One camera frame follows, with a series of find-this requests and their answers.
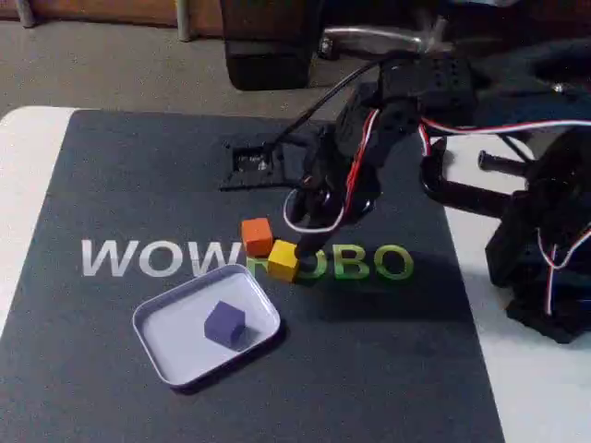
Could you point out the yellow wooden block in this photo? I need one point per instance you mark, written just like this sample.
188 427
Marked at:
282 260

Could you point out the orange wooden block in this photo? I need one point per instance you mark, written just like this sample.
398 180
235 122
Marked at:
256 235

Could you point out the purple wooden block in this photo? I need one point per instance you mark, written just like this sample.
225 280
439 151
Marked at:
224 325

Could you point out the white metal tray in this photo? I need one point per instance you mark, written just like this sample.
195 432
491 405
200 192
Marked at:
171 332

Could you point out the chrome office chair base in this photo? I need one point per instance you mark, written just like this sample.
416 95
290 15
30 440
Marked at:
369 37

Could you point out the black table clamp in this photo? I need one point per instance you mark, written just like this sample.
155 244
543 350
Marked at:
461 194

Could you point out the black mat with WOWROBO print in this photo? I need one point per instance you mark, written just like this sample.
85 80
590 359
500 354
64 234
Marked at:
115 194

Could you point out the grey metal pole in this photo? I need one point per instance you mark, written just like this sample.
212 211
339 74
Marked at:
24 11
184 18

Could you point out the brown wooden panel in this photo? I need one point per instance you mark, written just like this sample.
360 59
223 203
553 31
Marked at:
101 9

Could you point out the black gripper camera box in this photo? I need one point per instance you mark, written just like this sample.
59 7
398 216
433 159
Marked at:
251 164

